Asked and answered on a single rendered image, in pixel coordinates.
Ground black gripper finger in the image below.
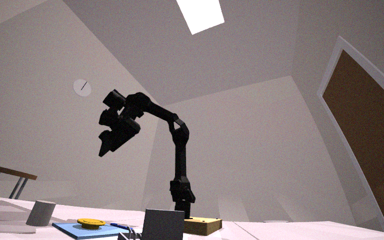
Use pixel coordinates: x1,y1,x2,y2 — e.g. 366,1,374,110
99,135,113,157
110,124,135,152

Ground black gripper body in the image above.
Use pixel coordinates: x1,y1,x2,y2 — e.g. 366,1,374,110
99,112,141,142

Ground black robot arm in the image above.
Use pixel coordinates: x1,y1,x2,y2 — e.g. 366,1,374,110
99,89,196,220

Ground light blue square mat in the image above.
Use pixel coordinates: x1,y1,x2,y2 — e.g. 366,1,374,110
52,222,129,240

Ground dark grey cylinder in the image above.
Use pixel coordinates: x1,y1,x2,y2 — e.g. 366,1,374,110
26,200,56,227

